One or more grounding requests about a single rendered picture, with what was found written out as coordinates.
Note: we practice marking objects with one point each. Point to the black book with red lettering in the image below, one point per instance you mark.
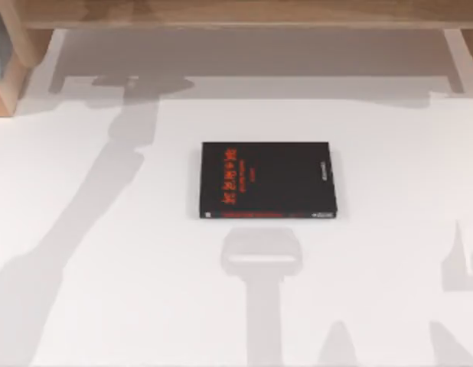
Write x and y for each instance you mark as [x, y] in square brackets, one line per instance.
[267, 179]

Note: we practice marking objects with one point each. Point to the wooden open shelf unit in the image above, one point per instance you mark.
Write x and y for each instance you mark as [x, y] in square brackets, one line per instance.
[236, 15]

